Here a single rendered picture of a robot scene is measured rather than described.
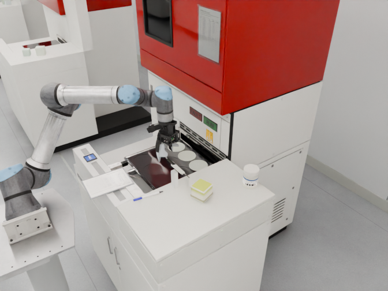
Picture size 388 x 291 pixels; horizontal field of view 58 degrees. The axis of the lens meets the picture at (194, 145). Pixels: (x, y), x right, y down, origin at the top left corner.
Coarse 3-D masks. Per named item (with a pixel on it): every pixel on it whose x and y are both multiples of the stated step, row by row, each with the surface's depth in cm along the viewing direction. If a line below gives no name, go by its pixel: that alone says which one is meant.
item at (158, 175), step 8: (184, 144) 203; (144, 152) 196; (152, 152) 196; (168, 152) 196; (176, 152) 196; (136, 160) 190; (144, 160) 190; (152, 160) 190; (176, 160) 190; (192, 160) 190; (136, 168) 185; (144, 168) 184; (152, 168) 184; (160, 168) 184; (168, 168) 184; (184, 168) 184; (144, 176) 178; (152, 176) 178; (160, 176) 178; (168, 176) 178; (184, 176) 178; (152, 184) 173; (160, 184) 173
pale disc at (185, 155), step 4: (180, 152) 196; (184, 152) 196; (188, 152) 196; (192, 152) 196; (180, 156) 193; (184, 156) 193; (188, 156) 193; (192, 156) 193; (184, 160) 190; (188, 160) 190
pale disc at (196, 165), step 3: (192, 162) 188; (195, 162) 188; (198, 162) 188; (201, 162) 188; (204, 162) 188; (189, 165) 186; (192, 165) 186; (195, 165) 186; (198, 165) 186; (201, 165) 186; (204, 165) 186; (207, 165) 186; (192, 168) 184; (195, 168) 184; (198, 168) 184; (201, 168) 184
